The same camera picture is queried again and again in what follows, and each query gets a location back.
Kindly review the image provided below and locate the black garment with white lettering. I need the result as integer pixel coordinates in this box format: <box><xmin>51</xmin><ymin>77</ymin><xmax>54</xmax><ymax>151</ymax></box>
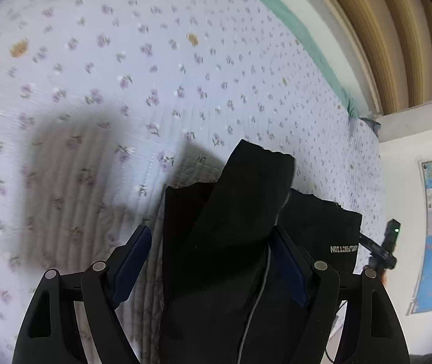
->
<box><xmin>158</xmin><ymin>140</ymin><xmax>362</xmax><ymax>363</ymax></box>

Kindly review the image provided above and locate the floral quilted bedspread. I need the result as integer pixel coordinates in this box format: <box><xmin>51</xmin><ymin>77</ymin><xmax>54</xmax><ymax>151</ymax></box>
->
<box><xmin>0</xmin><ymin>0</ymin><xmax>385</xmax><ymax>363</ymax></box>

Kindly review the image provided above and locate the green bed sheet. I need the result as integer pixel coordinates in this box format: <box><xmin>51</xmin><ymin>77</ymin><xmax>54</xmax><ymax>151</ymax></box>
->
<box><xmin>260</xmin><ymin>0</ymin><xmax>381</xmax><ymax>132</ymax></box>

